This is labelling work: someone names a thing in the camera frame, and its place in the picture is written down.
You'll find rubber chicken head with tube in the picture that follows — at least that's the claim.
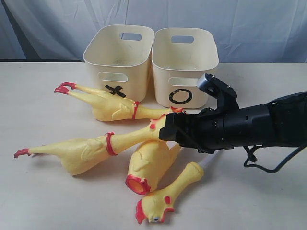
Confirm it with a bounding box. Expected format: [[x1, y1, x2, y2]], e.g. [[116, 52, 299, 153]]
[[135, 151, 221, 224]]

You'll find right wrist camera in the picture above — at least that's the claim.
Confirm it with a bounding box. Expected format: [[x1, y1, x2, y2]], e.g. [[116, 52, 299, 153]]
[[197, 73, 239, 112]]

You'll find whole rubber chicken front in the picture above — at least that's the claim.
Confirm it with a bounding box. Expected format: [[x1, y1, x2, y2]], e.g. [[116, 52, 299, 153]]
[[13, 114, 166, 176]]

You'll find grey backdrop curtain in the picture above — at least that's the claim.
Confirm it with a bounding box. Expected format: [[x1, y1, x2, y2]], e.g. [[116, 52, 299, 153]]
[[0, 0, 307, 62]]

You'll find headless rubber chicken body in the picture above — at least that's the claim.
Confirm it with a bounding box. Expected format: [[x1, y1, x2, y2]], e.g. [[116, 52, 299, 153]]
[[125, 140, 181, 195]]

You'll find cream bin marked O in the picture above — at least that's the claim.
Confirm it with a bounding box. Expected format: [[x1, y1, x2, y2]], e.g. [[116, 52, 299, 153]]
[[152, 28, 219, 109]]

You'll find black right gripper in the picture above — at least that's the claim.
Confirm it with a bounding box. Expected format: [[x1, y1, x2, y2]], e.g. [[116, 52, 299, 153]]
[[158, 107, 225, 153]]

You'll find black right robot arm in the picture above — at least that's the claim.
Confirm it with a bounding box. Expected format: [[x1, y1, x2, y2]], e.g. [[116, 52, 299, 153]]
[[159, 92, 307, 153]]

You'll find black cable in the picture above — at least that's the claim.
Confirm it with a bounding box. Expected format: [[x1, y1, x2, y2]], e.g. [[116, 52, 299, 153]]
[[243, 143, 307, 173]]

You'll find cream bin marked X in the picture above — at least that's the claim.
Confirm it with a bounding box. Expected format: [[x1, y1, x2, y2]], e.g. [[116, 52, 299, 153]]
[[83, 24, 155, 102]]

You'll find whole rubber chicken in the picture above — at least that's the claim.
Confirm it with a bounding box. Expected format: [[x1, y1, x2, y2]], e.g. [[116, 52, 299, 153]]
[[13, 114, 166, 176], [54, 82, 185, 122]]

